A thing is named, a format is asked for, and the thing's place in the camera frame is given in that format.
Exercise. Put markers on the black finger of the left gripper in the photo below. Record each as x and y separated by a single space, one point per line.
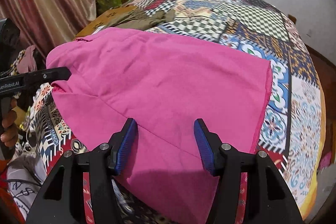
47 76

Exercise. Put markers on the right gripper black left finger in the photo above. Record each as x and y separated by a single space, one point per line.
76 177

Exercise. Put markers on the pink pants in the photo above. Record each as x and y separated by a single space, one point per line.
164 82

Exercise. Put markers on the person's left hand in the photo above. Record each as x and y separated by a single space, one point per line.
10 135

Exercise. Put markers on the patchwork patterned bedspread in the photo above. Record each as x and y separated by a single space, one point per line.
293 129

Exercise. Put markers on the pink slipper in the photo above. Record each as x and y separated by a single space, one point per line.
325 160

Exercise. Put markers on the olive green pants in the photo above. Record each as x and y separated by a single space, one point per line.
138 20

